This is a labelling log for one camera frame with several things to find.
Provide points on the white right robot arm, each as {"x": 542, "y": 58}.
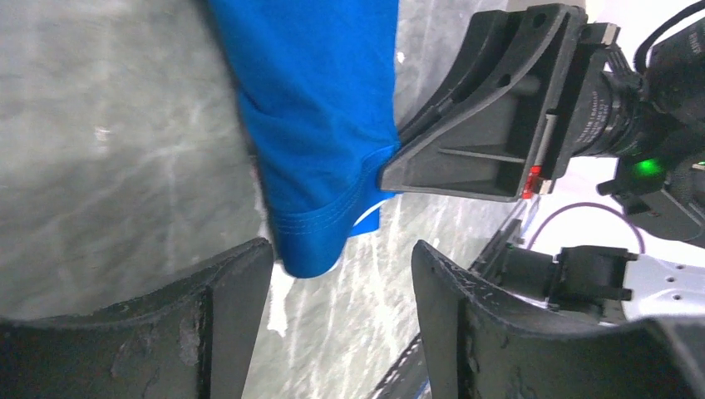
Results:
{"x": 659, "y": 182}

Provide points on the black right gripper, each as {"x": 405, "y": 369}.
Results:
{"x": 487, "y": 155}

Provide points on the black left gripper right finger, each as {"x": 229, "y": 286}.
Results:
{"x": 480, "y": 341}

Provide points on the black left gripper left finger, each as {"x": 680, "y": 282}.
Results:
{"x": 193, "y": 338}

